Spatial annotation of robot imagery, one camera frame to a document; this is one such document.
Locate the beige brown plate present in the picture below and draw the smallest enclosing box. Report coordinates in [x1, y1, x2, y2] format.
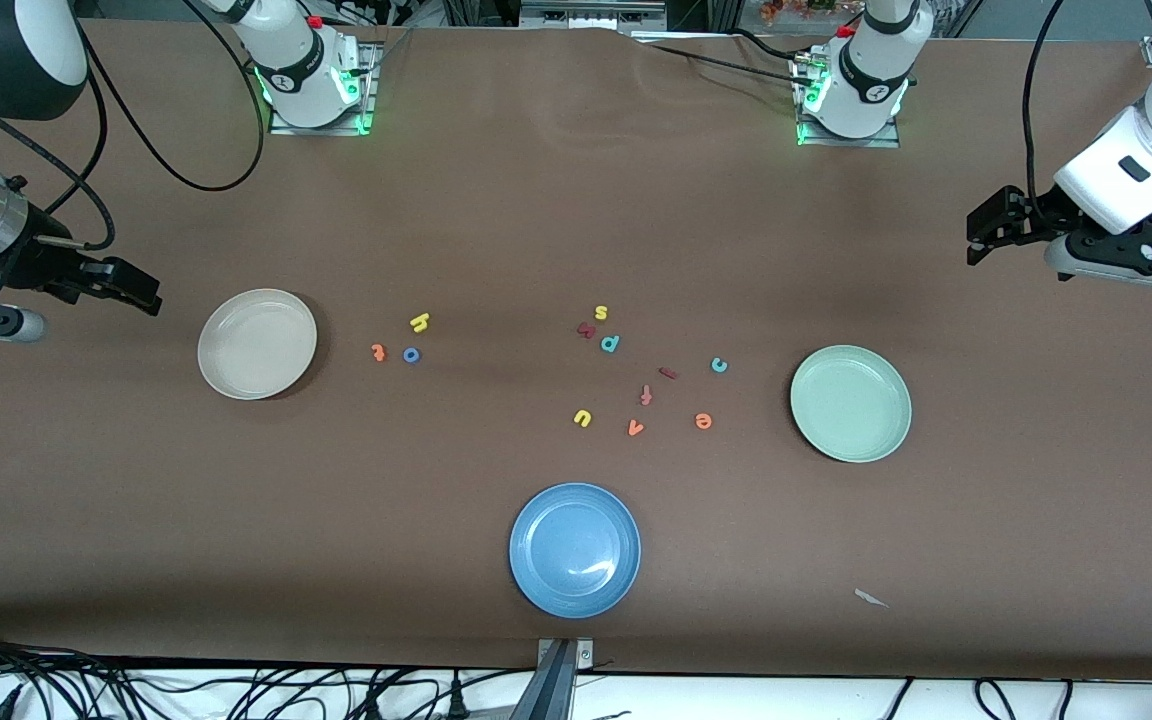
[198, 288, 319, 402]

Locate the pale green plate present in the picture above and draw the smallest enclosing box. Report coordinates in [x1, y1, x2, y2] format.
[789, 344, 913, 464]

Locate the orange flower decoration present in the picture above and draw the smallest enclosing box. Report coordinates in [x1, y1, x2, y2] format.
[761, 0, 862, 21]

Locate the brown table cover sheet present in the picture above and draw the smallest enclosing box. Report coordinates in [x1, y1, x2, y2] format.
[0, 20, 1152, 683]

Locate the blue plate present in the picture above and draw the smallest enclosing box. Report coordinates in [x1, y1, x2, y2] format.
[508, 482, 643, 620]

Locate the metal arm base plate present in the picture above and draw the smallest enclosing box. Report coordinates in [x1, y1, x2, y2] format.
[796, 50, 903, 149]
[268, 42, 378, 137]

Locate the thin black table cable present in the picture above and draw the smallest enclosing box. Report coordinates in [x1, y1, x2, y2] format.
[636, 35, 817, 86]

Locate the aluminium frame rail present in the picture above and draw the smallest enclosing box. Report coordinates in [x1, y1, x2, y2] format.
[521, 0, 667, 29]

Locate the grey metal mount bracket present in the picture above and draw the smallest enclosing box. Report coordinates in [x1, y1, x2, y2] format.
[508, 637, 596, 720]

